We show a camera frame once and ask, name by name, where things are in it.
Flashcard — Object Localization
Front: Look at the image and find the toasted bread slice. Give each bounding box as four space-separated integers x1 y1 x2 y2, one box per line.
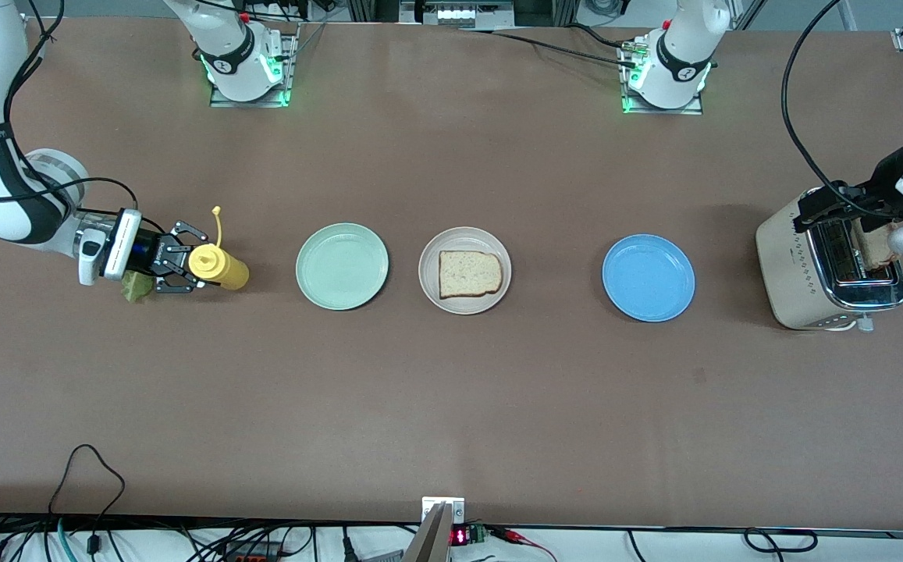
438 250 504 300
855 225 903 273

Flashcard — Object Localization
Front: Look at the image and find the green lettuce leaf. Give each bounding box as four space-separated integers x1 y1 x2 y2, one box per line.
121 269 158 304

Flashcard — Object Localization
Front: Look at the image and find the yellow squeeze bottle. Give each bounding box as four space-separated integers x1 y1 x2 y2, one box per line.
187 205 251 292

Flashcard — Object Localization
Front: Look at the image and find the mint green plate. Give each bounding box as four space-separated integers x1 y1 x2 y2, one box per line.
295 222 390 311

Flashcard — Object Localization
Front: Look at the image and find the blue plate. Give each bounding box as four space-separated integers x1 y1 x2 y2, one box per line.
602 233 696 323

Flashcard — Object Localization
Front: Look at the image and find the beige plate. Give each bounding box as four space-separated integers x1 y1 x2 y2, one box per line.
418 226 513 316

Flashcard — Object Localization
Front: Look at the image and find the cream and chrome toaster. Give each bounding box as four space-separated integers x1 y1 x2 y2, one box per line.
755 186 903 333

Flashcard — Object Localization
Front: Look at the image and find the lit control box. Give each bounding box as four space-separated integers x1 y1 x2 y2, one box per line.
399 0 516 30

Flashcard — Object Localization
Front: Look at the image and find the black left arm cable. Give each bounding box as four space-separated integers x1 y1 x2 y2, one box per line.
780 0 897 213

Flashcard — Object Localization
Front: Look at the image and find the thin black cable loop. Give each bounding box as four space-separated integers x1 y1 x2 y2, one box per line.
48 444 126 547

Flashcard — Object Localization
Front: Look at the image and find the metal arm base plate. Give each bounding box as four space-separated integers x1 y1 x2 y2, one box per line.
620 39 704 116
209 22 300 108

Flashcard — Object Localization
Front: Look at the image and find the black cable to arm base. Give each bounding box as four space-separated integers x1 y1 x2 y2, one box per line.
459 27 643 69

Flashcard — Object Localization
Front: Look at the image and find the black coiled cable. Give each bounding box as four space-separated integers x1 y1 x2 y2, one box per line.
744 528 819 553

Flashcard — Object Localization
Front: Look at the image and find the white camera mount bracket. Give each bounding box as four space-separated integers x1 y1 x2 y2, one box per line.
422 497 465 524

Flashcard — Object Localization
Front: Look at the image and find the grey metal camera bar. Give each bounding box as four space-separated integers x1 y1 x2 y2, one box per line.
403 502 452 562

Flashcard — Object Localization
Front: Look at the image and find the red clip lead wire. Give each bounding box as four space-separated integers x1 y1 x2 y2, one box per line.
490 527 557 561

